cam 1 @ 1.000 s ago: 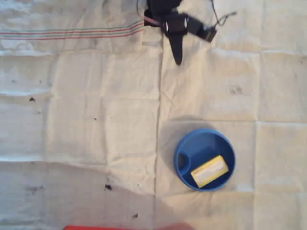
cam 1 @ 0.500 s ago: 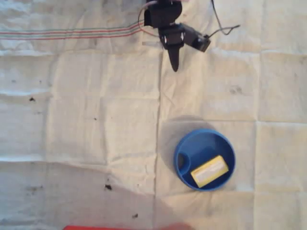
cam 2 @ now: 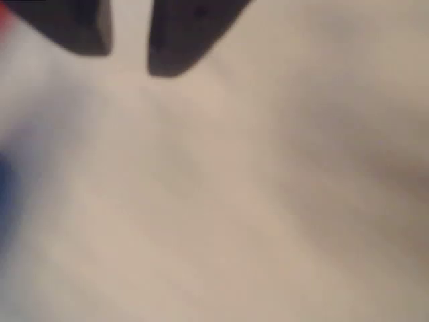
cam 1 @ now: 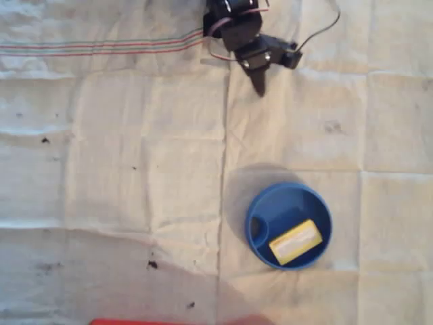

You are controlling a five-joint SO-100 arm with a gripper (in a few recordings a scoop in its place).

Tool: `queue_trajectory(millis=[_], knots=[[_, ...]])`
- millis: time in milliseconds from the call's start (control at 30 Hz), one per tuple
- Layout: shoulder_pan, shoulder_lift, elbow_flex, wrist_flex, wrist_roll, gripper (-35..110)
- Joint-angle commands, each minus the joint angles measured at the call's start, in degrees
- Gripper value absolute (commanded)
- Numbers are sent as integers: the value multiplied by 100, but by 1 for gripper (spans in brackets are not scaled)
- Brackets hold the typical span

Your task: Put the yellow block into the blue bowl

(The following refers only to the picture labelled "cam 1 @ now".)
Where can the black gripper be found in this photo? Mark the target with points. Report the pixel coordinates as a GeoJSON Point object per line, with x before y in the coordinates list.
{"type": "Point", "coordinates": [256, 65]}

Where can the yellow rectangular block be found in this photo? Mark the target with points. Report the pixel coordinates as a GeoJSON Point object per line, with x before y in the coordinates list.
{"type": "Point", "coordinates": [296, 242]}

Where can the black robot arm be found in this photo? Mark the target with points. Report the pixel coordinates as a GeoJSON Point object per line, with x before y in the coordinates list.
{"type": "Point", "coordinates": [236, 30]}

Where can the blue round bowl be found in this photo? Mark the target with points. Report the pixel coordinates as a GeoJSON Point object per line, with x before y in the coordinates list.
{"type": "Point", "coordinates": [291, 203]}

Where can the white stained tablecloth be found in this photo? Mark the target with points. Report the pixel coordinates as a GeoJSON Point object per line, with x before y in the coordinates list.
{"type": "Point", "coordinates": [101, 203]}

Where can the red flat object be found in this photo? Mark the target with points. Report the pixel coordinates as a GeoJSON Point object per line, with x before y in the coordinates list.
{"type": "Point", "coordinates": [176, 321]}

